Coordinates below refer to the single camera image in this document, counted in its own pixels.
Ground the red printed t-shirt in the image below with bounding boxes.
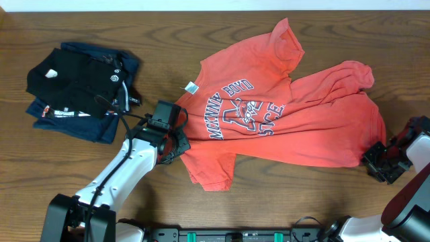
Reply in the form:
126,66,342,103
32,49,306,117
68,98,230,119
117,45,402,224
178,19,386,191

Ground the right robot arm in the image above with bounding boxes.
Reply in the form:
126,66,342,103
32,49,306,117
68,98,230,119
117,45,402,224
318,132,429,242

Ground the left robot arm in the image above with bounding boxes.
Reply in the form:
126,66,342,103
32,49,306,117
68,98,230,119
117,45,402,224
40,128,159,241

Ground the navy folded garment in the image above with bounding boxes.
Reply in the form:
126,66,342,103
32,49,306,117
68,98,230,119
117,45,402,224
26,42,140,144

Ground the black folded garment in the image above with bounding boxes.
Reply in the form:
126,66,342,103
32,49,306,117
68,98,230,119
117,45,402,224
26,48,139,119

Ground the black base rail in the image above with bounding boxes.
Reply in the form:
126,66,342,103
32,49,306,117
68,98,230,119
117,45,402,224
143,216,339,242

